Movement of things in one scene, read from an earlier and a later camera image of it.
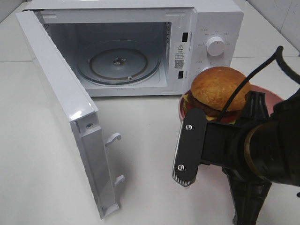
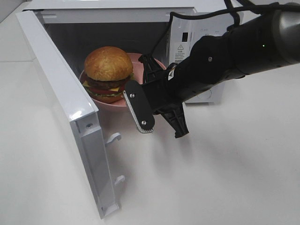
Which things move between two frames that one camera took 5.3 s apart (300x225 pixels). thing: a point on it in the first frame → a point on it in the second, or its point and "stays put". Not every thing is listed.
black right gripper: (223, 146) → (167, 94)
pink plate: (272, 99) → (154, 67)
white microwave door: (82, 113) stays put
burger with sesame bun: (212, 89) → (106, 70)
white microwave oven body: (142, 48) stays put
